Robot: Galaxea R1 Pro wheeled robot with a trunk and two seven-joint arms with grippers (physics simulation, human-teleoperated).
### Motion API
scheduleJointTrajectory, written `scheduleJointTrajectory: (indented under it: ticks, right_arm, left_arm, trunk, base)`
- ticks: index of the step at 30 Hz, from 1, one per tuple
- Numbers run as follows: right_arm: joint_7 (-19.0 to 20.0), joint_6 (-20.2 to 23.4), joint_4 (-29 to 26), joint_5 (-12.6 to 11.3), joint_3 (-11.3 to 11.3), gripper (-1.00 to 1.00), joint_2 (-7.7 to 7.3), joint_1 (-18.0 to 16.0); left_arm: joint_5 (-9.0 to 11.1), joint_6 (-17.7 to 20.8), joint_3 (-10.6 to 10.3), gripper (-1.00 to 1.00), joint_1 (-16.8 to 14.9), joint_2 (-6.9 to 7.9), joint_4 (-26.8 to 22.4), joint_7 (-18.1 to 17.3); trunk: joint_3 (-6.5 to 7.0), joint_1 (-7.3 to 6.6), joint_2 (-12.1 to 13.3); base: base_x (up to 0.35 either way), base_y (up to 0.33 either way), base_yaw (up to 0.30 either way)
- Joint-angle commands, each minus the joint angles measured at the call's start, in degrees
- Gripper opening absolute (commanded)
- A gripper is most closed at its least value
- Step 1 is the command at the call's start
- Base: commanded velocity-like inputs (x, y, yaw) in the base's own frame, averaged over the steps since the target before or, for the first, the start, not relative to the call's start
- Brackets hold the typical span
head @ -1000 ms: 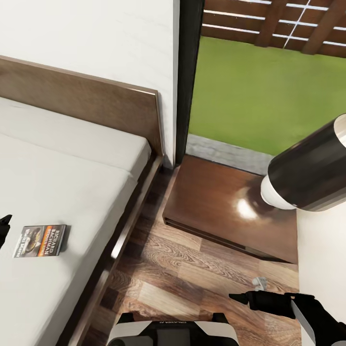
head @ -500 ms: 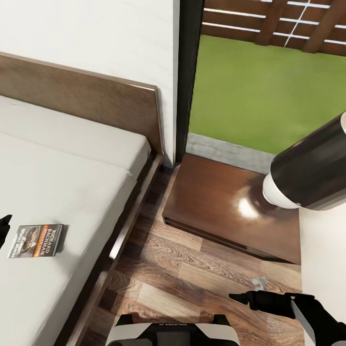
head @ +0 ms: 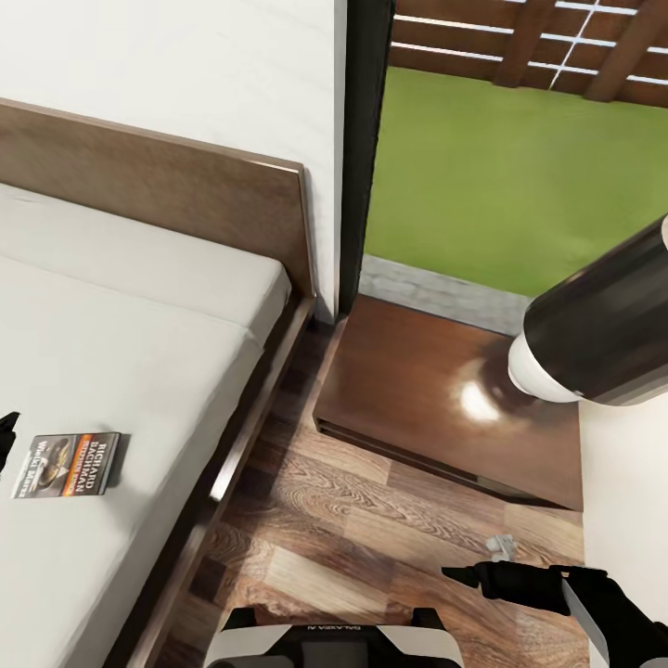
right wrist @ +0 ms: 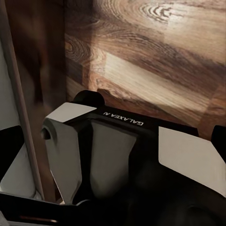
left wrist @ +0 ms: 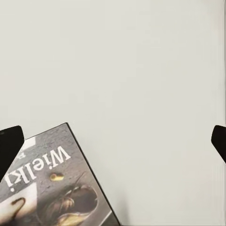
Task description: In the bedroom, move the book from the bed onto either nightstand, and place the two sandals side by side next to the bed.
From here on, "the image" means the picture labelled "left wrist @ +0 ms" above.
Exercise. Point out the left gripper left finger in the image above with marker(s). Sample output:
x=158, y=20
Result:
x=11, y=141

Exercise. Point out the hardback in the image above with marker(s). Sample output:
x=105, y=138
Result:
x=51, y=183

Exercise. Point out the bed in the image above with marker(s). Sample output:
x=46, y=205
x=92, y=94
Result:
x=142, y=83

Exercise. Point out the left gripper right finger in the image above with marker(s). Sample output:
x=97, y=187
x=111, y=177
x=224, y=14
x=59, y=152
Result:
x=218, y=139

